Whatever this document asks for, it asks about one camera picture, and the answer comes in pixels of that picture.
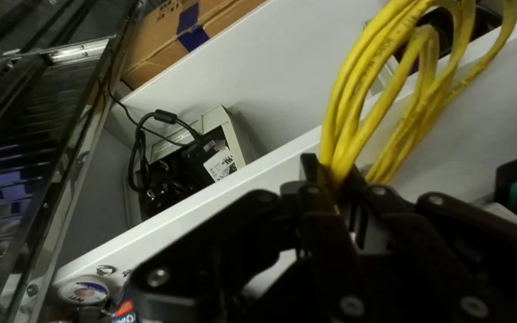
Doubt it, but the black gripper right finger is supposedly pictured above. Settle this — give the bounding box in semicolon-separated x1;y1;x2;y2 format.
336;168;517;323

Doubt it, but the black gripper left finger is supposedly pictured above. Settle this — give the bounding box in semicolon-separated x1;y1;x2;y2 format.
123;152;365;323

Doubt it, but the yellow cable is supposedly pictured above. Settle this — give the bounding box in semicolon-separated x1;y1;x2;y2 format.
319;0;517;186

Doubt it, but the round tape roll with print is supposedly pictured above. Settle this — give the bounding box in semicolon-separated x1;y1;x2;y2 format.
55;272;116;308

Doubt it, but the cardboard box with blue tape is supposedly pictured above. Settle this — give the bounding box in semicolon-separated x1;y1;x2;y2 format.
119;0;268;91

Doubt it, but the shiny metal slatted rack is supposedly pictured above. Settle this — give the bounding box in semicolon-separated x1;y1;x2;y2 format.
0;0;144;323

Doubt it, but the black power adapter with cords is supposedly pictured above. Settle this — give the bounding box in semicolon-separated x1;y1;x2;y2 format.
125;102;250;222

